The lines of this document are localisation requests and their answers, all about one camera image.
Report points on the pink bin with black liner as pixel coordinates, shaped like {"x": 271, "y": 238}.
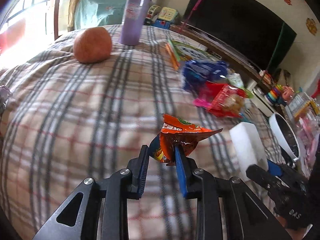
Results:
{"x": 277, "y": 127}

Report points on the pink snack wrapper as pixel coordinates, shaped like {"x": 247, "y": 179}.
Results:
{"x": 200, "y": 103}

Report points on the golden figure wall sticker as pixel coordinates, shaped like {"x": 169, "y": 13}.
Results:
{"x": 311, "y": 25}

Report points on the glass balcony door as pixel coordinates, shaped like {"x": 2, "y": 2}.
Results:
{"x": 30, "y": 5}

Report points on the blue toy cash register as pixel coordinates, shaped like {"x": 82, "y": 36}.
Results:
{"x": 161, "y": 24}

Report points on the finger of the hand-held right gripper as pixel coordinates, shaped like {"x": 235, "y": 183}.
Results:
{"x": 275, "y": 168}
{"x": 260, "y": 175}

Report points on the blue snack wrapper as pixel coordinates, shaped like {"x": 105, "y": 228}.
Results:
{"x": 202, "y": 71}

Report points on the white carton with red print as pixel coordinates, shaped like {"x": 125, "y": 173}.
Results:
{"x": 246, "y": 142}

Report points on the red toy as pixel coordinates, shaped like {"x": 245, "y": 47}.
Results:
{"x": 265, "y": 77}

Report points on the thin green rod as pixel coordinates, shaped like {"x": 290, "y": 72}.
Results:
{"x": 276, "y": 47}

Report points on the colourful children's book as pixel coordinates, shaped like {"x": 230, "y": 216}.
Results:
{"x": 190, "y": 51}

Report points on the black flat television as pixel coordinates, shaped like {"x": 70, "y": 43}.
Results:
{"x": 237, "y": 22}

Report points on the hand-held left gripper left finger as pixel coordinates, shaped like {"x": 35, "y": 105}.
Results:
{"x": 142, "y": 175}

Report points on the teal floral cover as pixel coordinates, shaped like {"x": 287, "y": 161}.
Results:
{"x": 100, "y": 10}

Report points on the purple thermos bottle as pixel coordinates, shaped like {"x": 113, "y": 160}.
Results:
{"x": 132, "y": 17}

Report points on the red snack wrapper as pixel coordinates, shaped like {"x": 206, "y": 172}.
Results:
{"x": 220, "y": 97}

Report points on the orange snack wrapper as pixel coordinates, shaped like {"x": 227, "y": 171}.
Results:
{"x": 180, "y": 132}

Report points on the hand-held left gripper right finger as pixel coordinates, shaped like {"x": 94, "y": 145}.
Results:
{"x": 183, "y": 177}

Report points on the cream television cabinet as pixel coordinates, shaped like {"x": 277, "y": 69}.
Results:
{"x": 262, "y": 100}

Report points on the small red wall sticker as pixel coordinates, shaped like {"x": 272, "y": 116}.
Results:
{"x": 287, "y": 0}

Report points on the white round toy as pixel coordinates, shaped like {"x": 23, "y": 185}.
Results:
{"x": 152, "y": 15}

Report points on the green snack wrapper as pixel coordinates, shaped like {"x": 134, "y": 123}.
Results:
{"x": 236, "y": 80}

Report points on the plaid blanket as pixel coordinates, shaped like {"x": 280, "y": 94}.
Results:
{"x": 75, "y": 117}

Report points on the pink lidded clear container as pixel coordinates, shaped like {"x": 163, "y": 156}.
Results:
{"x": 307, "y": 130}

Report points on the reddish round fruit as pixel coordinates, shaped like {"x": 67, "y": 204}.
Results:
{"x": 92, "y": 45}

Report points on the thin pink rod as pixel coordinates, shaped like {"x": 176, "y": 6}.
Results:
{"x": 197, "y": 5}

